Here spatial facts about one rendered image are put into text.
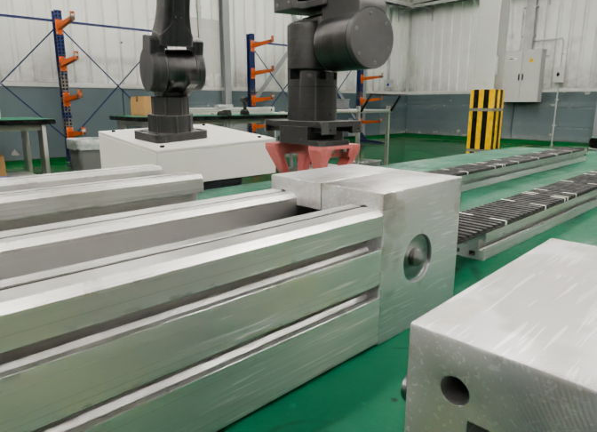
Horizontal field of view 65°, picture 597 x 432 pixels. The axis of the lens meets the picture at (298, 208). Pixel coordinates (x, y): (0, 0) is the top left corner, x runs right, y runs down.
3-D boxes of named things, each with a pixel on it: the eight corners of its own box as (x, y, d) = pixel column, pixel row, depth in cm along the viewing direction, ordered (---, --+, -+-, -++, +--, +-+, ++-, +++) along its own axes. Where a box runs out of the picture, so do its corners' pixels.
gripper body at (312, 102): (324, 140, 50) (325, 67, 48) (262, 135, 57) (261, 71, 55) (362, 137, 54) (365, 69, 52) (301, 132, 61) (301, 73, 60)
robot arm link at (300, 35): (317, 21, 56) (277, 17, 53) (356, 12, 51) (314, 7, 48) (316, 81, 58) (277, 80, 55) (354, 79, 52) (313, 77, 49)
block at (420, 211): (330, 263, 44) (331, 161, 41) (453, 304, 35) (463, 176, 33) (252, 289, 38) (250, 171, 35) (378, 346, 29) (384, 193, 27)
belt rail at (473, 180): (569, 159, 125) (570, 148, 124) (585, 160, 122) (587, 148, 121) (311, 218, 61) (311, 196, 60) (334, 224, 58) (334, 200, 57)
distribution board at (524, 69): (499, 142, 1131) (508, 43, 1082) (557, 146, 1037) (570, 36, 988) (494, 143, 1113) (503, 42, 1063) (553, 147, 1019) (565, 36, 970)
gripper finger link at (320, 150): (321, 214, 52) (322, 127, 49) (277, 204, 57) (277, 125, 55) (360, 205, 56) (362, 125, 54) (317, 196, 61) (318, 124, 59)
